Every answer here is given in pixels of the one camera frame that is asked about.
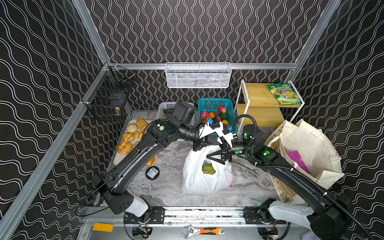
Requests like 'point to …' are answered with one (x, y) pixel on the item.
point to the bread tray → (153, 163)
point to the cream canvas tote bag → (307, 149)
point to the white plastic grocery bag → (195, 181)
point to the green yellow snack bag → (285, 94)
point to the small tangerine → (211, 115)
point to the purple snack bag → (295, 156)
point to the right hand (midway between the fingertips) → (207, 150)
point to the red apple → (203, 115)
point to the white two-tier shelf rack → (262, 105)
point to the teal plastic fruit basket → (211, 105)
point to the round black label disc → (152, 173)
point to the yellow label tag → (103, 227)
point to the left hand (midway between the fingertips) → (220, 141)
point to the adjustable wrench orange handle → (188, 232)
